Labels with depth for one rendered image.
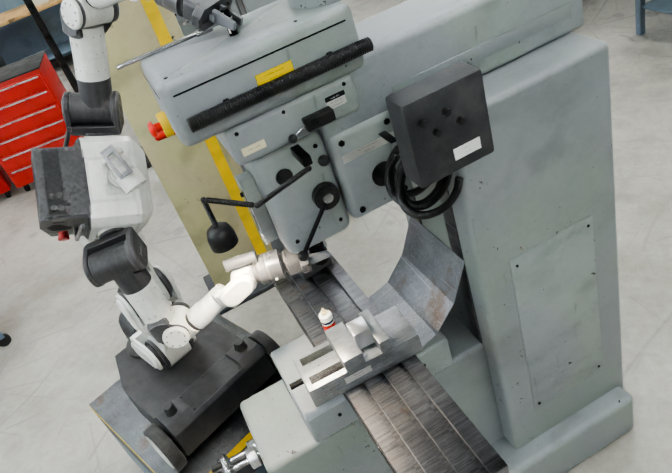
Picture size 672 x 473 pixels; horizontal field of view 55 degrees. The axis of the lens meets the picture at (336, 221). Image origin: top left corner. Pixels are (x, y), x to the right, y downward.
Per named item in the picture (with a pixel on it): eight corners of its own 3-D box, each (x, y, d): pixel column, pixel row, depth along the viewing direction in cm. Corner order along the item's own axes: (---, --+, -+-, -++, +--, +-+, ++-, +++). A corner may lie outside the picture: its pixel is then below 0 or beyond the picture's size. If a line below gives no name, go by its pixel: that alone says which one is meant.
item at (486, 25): (331, 152, 159) (306, 79, 148) (298, 124, 177) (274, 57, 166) (588, 26, 175) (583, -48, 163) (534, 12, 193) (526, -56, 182)
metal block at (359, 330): (358, 350, 183) (353, 336, 180) (350, 338, 188) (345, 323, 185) (374, 342, 184) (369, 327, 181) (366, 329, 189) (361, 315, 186)
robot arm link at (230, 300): (259, 287, 181) (228, 315, 185) (257, 267, 188) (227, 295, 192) (241, 275, 178) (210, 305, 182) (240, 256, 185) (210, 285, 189)
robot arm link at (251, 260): (274, 288, 184) (237, 300, 184) (271, 265, 193) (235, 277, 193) (261, 258, 177) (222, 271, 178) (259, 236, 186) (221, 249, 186)
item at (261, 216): (266, 245, 174) (238, 182, 163) (261, 238, 178) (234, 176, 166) (279, 238, 175) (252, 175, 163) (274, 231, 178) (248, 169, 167)
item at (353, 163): (356, 223, 170) (328, 140, 156) (320, 187, 190) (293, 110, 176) (416, 192, 174) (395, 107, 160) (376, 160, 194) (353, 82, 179)
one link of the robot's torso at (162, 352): (143, 360, 261) (106, 290, 225) (182, 328, 270) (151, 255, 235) (167, 382, 253) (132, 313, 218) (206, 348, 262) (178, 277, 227)
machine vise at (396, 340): (316, 408, 181) (304, 383, 175) (299, 373, 193) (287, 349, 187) (423, 350, 187) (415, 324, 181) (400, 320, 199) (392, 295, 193)
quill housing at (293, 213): (293, 261, 170) (251, 160, 152) (268, 227, 187) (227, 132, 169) (355, 229, 174) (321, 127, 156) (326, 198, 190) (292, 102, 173)
